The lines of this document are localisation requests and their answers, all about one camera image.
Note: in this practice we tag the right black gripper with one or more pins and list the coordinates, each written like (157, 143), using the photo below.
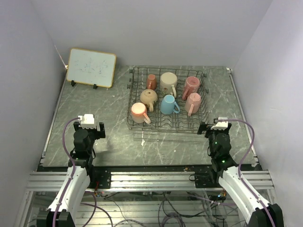
(203, 126)

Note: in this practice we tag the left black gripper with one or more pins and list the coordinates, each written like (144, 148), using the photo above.
(98, 134)

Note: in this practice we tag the pink hexagonal mug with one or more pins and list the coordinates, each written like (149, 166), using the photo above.
(193, 103)

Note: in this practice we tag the light blue mug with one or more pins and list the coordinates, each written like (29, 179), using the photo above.
(169, 105)

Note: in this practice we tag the pale pink mug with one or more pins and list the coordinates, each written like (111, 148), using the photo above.
(139, 113)

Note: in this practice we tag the tan round stoneware mug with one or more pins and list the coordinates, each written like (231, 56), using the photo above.
(149, 98)

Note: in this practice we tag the large cream floral mug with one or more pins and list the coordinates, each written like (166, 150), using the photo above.
(168, 84)

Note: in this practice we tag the small salmon dotted mug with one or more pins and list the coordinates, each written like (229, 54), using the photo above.
(151, 82)

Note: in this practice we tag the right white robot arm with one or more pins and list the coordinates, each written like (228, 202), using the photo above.
(257, 211)

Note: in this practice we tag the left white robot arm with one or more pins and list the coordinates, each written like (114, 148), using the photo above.
(80, 174)

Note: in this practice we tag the pink patterned mug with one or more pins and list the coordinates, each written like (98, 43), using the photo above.
(192, 85)

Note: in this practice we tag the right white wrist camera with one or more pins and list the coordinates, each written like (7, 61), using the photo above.
(220, 123)

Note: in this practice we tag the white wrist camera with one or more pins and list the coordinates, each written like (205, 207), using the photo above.
(87, 120)
(220, 123)

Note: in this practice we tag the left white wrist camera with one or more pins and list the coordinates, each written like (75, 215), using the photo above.
(87, 120)

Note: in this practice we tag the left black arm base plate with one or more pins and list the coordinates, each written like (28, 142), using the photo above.
(100, 178)

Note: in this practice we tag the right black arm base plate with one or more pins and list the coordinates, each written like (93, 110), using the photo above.
(204, 180)

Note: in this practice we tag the white whiteboard with wooden frame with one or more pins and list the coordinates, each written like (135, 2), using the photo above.
(91, 67)

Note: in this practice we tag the dark wire dish rack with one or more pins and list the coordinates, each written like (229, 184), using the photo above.
(175, 122)

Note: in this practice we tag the aluminium frame rail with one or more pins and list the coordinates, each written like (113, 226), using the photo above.
(140, 181)

